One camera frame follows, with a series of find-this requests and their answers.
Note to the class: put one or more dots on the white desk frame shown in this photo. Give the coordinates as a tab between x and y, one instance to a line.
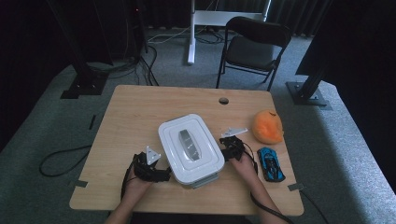
191	46

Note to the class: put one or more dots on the person's right hand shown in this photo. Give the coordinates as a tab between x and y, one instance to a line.
246	168

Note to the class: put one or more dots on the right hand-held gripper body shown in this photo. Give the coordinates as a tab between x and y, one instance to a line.
238	149

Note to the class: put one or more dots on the blue toy car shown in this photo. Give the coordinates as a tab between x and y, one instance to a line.
271	165

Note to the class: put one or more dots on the black folding chair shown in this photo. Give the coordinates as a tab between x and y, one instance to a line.
249	53

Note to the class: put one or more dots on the clear grey storage container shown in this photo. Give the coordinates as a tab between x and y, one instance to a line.
204	182

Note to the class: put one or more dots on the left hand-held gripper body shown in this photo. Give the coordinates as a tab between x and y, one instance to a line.
144	168

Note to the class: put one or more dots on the black tape strip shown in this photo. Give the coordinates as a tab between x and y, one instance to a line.
92	122

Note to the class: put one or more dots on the person's left hand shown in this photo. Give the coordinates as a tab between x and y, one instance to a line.
135	189

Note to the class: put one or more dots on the person's dark clothing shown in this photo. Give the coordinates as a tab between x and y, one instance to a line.
186	219

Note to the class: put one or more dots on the orange plush toy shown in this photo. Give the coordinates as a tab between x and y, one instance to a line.
267	127

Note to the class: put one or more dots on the black metal stand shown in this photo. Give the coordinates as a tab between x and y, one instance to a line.
306	93
84	77

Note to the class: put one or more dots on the grey tape piece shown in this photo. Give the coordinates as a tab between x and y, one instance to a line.
295	186
77	183

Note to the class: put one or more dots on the dark curtain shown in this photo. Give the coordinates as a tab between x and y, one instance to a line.
358	46
174	12

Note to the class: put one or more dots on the black equipment box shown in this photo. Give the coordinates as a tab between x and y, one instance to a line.
137	25

